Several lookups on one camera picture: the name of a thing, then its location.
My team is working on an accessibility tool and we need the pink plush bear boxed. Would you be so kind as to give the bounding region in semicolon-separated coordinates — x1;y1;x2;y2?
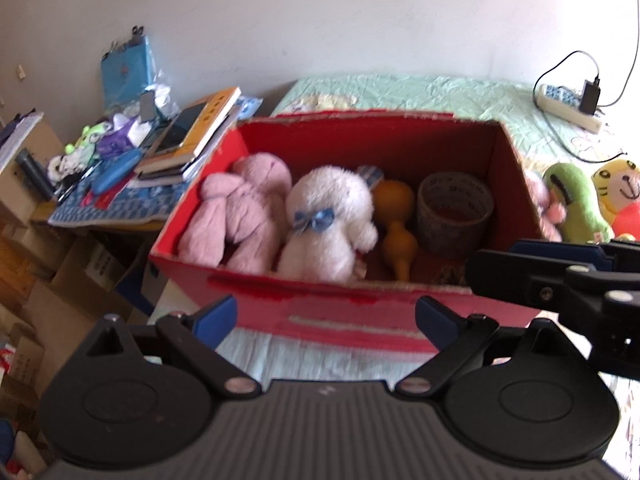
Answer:
177;153;292;275

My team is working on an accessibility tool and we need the white plush rabbit blue bow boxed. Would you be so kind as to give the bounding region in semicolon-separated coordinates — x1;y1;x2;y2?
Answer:
277;166;378;284

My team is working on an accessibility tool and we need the green plush toy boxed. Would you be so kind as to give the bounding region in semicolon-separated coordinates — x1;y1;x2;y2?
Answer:
544;162;614;244

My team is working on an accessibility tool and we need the small pink plush toy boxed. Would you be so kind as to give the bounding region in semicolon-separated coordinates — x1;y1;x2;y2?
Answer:
524;169;566;243

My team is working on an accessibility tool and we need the red cardboard box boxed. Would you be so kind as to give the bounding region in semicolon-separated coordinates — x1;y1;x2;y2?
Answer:
151;110;539;353

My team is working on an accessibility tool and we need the green cartoon bed sheet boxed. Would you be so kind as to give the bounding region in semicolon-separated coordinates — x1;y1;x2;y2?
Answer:
150;74;640;476

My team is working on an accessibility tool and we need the yellow plush tiger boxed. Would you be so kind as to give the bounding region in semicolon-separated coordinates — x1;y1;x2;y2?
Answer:
591;158;640;240

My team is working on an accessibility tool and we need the patterned round cup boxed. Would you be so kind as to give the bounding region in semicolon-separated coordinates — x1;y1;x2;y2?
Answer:
416;171;495;252

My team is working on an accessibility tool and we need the orange gourd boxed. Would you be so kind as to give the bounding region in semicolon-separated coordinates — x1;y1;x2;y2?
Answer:
372;180;419;282

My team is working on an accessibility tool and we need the blue patterned table cloth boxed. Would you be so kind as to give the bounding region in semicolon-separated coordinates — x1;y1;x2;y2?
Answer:
47;96;262;229

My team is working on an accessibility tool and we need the white power strip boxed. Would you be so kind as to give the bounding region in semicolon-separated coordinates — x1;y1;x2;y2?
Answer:
535;84;603;134

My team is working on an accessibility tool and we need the black charger adapter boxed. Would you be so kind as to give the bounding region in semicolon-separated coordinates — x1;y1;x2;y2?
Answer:
578;76;601;115

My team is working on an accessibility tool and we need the blue pencil case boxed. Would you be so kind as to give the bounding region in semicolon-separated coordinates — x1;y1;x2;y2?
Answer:
91;148;143;195

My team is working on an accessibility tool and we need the purple plush toy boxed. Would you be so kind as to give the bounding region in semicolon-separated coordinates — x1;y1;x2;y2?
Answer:
96;113;152;160

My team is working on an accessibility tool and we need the yellow book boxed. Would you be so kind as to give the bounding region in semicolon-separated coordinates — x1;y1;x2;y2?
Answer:
134;87;241;174

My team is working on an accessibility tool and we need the small green frog toy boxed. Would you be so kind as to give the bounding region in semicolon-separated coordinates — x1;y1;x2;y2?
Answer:
64;122;112;157

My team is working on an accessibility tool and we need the black cylinder bottle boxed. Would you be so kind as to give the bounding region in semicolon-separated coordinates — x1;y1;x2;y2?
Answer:
15;148;55;202

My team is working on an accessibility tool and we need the blue paper bag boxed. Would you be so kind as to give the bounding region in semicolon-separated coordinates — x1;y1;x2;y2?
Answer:
100;25;155;110

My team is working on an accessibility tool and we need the black charger cable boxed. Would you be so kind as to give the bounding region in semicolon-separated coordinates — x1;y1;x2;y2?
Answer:
531;50;629;165

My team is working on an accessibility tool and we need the white power strip cord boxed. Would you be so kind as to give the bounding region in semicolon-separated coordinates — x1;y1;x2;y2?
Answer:
596;0;640;110

